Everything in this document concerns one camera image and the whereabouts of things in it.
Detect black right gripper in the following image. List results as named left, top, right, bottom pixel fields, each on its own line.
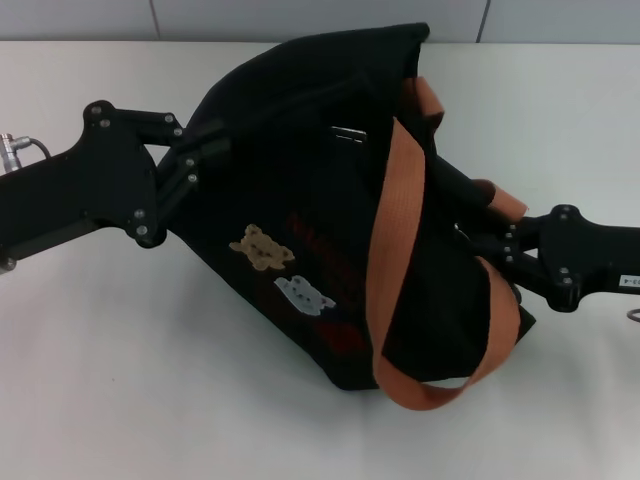
left=477, top=203, right=640, bottom=314

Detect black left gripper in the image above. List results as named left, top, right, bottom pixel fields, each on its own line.
left=0, top=99, right=232, bottom=266

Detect black food bag orange straps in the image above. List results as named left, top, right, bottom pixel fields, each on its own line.
left=169, top=22, right=539, bottom=412

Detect silver left gripper cable plug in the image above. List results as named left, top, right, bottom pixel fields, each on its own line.
left=0, top=131, right=52, bottom=174

